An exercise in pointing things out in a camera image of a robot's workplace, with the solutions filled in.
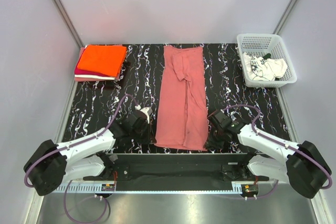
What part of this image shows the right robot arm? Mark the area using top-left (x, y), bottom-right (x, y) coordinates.
top-left (205, 110), bottom-right (332, 199)

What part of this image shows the black marble pattern mat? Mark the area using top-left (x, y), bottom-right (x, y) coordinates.
top-left (62, 44), bottom-right (290, 142)

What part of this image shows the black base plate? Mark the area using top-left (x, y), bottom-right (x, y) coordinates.
top-left (96, 154), bottom-right (268, 188)

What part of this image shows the purple cable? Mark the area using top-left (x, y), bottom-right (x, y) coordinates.
top-left (222, 104), bottom-right (333, 200)
top-left (23, 94), bottom-right (140, 222)

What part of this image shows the white slotted cable duct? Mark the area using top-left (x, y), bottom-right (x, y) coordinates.
top-left (54, 182), bottom-right (243, 195)

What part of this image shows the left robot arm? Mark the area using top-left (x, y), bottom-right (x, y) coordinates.
top-left (24, 107), bottom-right (153, 196)

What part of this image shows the aluminium frame rail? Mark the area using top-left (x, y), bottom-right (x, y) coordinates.
top-left (34, 162), bottom-right (321, 185)

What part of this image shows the white plastic basket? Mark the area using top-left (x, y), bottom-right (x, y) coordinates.
top-left (237, 33), bottom-right (297, 88)

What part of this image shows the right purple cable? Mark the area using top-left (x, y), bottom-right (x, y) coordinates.
top-left (222, 104), bottom-right (333, 200)

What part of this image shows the salmon pink t-shirt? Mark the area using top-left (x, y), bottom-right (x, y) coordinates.
top-left (155, 46), bottom-right (208, 151)

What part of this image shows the orange folded t-shirt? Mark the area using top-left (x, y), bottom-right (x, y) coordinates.
top-left (77, 45), bottom-right (127, 77)

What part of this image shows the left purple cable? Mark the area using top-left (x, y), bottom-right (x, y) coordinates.
top-left (23, 94), bottom-right (140, 222)

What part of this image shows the crimson folded t-shirt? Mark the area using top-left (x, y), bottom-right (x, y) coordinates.
top-left (74, 47), bottom-right (106, 77)

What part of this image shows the light pink folded t-shirt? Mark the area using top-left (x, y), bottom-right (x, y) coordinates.
top-left (74, 47), bottom-right (116, 82)

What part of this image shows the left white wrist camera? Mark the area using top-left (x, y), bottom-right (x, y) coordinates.
top-left (135, 105), bottom-right (152, 124)

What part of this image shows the white printed t-shirt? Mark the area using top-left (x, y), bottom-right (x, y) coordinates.
top-left (243, 53), bottom-right (288, 81)

